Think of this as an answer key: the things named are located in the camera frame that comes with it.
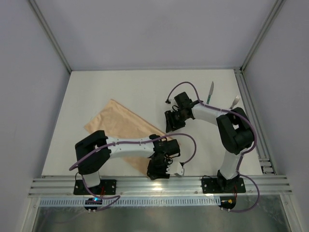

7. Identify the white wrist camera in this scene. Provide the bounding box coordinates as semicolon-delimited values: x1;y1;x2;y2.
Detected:
166;162;184;176
165;99;179;112

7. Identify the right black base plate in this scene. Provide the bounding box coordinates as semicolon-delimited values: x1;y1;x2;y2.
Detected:
201;176;246;194

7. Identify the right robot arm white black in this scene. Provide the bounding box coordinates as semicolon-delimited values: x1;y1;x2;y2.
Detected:
165;92;256;193

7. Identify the left controller board with led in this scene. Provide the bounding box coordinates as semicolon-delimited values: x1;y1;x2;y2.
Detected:
84;198;102;212

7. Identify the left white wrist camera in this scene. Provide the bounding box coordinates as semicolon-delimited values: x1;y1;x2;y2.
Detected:
166;162;184;176

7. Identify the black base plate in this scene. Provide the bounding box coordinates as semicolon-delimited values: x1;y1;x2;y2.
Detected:
201;176;246;194
73;179;117;196

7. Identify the front aluminium rail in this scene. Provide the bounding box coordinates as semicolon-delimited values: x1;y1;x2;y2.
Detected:
28;175;292;197

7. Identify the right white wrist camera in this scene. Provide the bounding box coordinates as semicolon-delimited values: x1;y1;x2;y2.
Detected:
165;99;179;112

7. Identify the right controller board yellow plug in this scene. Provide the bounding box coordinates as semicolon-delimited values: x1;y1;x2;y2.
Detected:
219;196;237;210

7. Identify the green handled knife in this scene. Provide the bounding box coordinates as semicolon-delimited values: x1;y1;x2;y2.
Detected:
207;81;214;104

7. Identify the right corner aluminium post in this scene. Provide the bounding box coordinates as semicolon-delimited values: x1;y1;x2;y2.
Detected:
240;0;286;72

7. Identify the aluminium rail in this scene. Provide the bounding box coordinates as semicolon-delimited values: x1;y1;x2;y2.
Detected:
234;68;277;175
28;175;292;197

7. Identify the slotted grey cable duct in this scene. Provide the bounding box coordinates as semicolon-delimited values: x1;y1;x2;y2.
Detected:
39;195;220;207

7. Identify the left corner aluminium post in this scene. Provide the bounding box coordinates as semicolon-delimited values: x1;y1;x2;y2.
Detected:
27;0;72;74

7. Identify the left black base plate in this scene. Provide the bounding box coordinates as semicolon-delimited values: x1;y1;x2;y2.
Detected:
73;179;117;196

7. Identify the green handled fork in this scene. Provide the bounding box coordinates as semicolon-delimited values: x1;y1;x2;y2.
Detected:
229;95;241;109

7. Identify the right side aluminium rail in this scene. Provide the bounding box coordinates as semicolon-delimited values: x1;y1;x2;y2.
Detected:
234;68;277;175

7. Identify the corner aluminium post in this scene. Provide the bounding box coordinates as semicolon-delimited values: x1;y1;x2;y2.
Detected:
240;0;286;72
27;0;72;74

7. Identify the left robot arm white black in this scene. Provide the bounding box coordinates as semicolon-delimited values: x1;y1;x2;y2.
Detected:
69;130;184;188

